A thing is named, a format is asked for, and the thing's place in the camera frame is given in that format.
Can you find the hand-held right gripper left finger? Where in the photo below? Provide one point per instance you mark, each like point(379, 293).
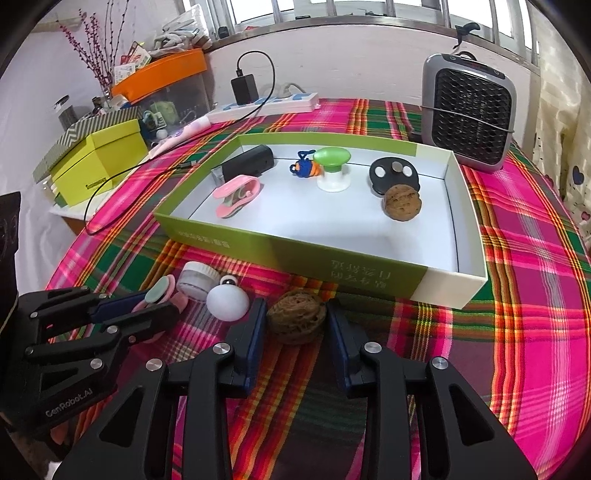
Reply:
point(256, 341)

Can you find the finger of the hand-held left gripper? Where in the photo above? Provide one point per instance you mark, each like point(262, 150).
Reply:
point(115, 309)
point(152, 323)

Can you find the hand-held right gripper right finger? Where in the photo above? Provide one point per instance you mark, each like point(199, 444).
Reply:
point(337, 341)

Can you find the pink clip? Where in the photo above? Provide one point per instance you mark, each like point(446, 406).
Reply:
point(233, 184)
point(179, 302)

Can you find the brown walnut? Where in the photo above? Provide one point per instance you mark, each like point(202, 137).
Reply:
point(295, 318)
point(402, 203)

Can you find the green cardboard box tray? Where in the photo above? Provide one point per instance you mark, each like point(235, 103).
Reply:
point(300, 258)

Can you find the green white mushroom-shaped toy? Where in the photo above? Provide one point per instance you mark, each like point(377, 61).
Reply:
point(331, 157)

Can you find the white ball toy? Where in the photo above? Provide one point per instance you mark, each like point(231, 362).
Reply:
point(226, 302)

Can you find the small white jar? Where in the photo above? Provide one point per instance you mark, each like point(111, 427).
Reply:
point(196, 279)

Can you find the yellow-green box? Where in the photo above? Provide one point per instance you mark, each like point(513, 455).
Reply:
point(101, 161)

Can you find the black round disc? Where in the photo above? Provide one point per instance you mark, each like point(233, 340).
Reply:
point(376, 182)

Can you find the chevron-patterned box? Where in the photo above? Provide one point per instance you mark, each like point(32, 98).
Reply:
point(74, 134)

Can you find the tiny white ball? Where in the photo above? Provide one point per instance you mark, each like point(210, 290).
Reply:
point(162, 134)

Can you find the black bike light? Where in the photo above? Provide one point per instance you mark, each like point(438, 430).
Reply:
point(251, 159)

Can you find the plaid tablecloth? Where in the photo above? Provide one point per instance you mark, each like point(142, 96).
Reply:
point(508, 277)

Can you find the white pink tube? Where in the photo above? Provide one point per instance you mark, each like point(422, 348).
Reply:
point(184, 131)

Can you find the glass jar black lid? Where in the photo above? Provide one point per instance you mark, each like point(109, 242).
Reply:
point(67, 113)

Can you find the white power strip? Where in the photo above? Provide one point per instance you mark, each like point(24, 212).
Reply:
point(295, 102)

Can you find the orange-lidded plastic container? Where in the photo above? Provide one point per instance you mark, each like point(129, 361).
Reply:
point(161, 69)

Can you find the stack of paper packets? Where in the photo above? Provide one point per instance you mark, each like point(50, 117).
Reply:
point(131, 62)

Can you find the dried flower branches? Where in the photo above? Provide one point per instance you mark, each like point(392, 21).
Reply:
point(94, 55)

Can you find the grey fan heater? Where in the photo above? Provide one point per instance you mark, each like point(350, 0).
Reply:
point(471, 110)

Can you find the grey white cloth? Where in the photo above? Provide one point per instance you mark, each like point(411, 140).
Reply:
point(180, 34)

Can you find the patterned curtain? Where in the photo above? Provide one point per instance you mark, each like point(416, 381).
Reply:
point(568, 138)

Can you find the metal window bars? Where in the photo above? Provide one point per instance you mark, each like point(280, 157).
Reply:
point(330, 11)

